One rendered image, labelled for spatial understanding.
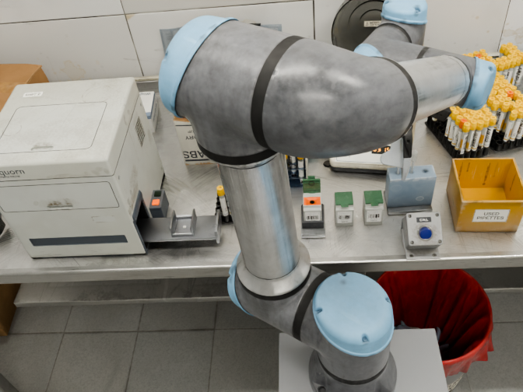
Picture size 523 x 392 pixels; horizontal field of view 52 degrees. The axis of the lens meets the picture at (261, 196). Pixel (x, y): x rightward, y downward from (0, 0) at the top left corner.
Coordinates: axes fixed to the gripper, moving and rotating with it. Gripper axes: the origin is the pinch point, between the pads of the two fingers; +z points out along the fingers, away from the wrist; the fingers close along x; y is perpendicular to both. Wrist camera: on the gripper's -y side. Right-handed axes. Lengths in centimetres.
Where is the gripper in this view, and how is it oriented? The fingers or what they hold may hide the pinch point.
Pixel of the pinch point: (399, 155)
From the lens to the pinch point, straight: 118.9
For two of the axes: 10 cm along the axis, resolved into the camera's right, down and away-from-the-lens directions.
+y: -10.0, 0.7, 0.7
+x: 0.1, 7.2, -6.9
